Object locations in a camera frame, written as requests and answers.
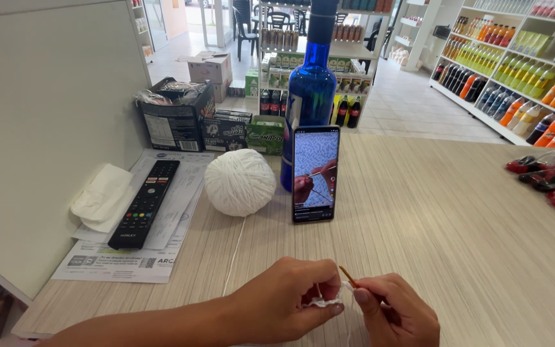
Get person's left hand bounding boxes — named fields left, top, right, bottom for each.
left=228, top=257, right=345, bottom=345

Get person's right hand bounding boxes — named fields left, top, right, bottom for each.
left=353, top=273, right=441, bottom=347

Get white crochet piece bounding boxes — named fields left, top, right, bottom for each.
left=303, top=281, right=357, bottom=308

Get orange crochet hook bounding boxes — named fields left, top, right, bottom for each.
left=339, top=265, right=360, bottom=289

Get white yarn strand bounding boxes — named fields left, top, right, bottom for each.
left=222, top=215, right=248, bottom=297

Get white yarn ball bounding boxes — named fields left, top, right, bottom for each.
left=204, top=148, right=277, bottom=218

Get printed paper sheets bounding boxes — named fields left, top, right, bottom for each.
left=51, top=148, right=216, bottom=284

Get black smartphone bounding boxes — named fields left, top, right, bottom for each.
left=291, top=125, right=341, bottom=225

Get black remote control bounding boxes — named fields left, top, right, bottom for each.
left=107, top=159, right=181, bottom=251

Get green candy box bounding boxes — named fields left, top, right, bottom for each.
left=246, top=115, right=286, bottom=156

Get black candy box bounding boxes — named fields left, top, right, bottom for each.
left=202, top=109, right=253, bottom=153

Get white paper napkin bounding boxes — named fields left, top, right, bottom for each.
left=70, top=163, right=135, bottom=234

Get bags of red candies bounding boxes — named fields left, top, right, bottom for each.
left=505, top=147, right=555, bottom=216

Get black carton with snack bags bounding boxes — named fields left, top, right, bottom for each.
left=135, top=76, right=216, bottom=153

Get blue glass bottle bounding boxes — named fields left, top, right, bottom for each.
left=280, top=0, right=340, bottom=193

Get cardboard boxes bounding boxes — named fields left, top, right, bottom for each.
left=177, top=50, right=233, bottom=104

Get white shelf with groceries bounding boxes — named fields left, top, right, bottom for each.
left=245, top=0, right=396, bottom=130

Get white shelf with soda bottles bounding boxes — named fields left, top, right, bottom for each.
left=428, top=0, right=555, bottom=148

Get black chairs and table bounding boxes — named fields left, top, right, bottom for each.
left=232, top=0, right=394, bottom=62

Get white shelf with packets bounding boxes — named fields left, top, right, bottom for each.
left=386, top=0, right=456, bottom=72

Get white shelf by door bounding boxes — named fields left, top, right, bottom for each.
left=129, top=0, right=154, bottom=63

